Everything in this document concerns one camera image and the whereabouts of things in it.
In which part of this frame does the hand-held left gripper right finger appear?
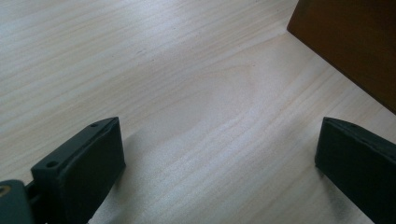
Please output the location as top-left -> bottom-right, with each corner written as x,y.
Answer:
314,117 -> 396,224

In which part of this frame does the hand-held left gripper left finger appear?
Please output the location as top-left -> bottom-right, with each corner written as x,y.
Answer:
30,117 -> 127,224

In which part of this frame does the brown wooden box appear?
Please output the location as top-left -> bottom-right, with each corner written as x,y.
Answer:
286,0 -> 396,116

